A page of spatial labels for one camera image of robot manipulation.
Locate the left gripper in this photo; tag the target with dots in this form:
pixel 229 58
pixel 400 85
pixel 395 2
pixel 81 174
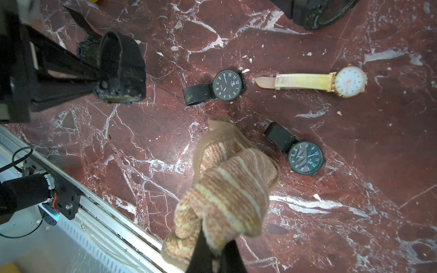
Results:
pixel 36 72

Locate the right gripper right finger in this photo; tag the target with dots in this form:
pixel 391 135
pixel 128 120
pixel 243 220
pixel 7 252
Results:
pixel 231 261

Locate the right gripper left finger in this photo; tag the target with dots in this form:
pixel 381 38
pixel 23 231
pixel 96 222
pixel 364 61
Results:
pixel 201 261

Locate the beige striped cloth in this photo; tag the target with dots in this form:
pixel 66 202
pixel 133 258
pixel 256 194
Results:
pixel 229 197

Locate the black watch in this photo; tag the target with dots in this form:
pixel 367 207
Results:
pixel 120 58

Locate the small olive watch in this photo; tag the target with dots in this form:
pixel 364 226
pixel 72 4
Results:
pixel 304 157

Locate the cream strap watch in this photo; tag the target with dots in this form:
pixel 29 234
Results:
pixel 347 82

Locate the aluminium front rail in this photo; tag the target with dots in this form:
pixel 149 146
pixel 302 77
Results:
pixel 110 231

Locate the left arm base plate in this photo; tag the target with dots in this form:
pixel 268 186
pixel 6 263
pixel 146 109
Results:
pixel 63 199

